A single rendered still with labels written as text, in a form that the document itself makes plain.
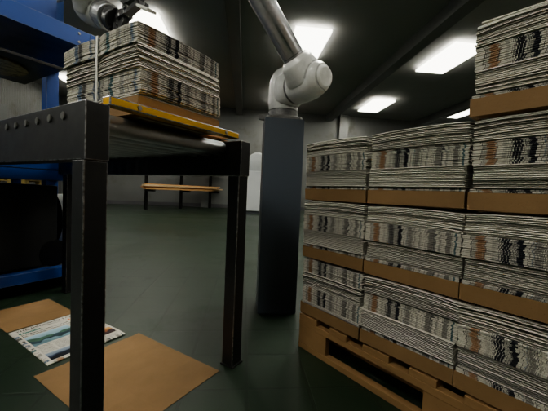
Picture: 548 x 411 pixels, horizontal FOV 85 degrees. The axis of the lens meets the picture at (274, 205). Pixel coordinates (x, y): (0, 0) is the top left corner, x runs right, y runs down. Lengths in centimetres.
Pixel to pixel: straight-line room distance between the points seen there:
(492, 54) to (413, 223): 45
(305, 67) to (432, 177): 79
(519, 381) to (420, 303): 25
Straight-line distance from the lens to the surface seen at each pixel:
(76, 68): 114
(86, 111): 74
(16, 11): 227
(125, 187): 1108
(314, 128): 1086
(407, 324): 103
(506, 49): 95
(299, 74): 147
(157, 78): 88
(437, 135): 95
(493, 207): 88
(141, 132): 87
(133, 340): 146
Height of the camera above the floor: 63
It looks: 3 degrees down
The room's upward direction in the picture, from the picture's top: 2 degrees clockwise
